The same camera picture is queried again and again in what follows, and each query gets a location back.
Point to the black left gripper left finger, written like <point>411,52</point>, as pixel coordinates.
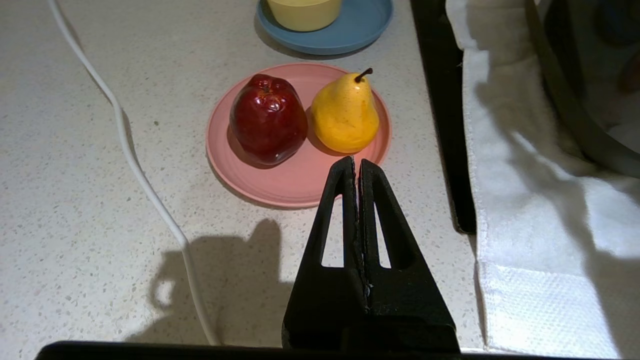
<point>325,300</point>

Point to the pink plate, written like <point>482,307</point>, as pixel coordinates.
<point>295,182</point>

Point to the yellow pear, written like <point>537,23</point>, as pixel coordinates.
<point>346,117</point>

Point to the dark grey rice cooker base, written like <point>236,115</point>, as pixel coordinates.
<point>575,90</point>

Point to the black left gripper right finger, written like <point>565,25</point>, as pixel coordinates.
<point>410,305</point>

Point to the white towel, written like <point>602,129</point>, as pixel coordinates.
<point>530,225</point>

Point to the blue plate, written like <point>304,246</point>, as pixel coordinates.
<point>365,25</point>

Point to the yellow bowl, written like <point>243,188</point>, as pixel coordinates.
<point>304,15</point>

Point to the black flat board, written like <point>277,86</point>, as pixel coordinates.
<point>445,125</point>

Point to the red apple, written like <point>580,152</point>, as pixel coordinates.
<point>268,120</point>

